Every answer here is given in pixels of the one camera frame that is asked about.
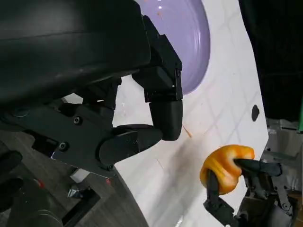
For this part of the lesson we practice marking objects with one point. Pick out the crumpled silver foil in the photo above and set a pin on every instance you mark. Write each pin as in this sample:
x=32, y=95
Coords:
x=73, y=191

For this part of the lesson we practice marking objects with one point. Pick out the black floor frame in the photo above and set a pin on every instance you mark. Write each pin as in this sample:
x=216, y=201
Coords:
x=81, y=205

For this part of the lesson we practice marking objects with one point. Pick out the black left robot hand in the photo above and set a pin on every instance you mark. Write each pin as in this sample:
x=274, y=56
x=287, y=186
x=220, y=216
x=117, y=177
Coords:
x=71, y=59

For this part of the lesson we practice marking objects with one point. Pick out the black table hole cap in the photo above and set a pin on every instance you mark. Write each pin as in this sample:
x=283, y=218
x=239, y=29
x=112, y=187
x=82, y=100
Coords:
x=255, y=113

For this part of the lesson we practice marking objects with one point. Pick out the lilac plate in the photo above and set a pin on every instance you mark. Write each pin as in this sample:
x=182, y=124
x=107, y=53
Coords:
x=187, y=35

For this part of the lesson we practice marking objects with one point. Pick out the black fabric screen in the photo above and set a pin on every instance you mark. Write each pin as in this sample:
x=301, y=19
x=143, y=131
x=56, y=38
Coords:
x=279, y=59

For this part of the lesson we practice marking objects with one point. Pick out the orange and white bread roll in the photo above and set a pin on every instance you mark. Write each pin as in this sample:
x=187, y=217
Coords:
x=220, y=163

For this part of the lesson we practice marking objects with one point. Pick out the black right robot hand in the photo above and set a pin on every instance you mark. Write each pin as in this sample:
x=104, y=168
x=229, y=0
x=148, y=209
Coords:
x=260, y=203

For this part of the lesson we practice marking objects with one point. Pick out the black robot body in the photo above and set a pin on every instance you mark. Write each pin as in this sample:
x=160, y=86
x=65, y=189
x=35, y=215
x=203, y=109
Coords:
x=21, y=201

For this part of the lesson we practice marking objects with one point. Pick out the small white box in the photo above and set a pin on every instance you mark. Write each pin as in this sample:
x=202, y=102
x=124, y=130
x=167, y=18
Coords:
x=80, y=175

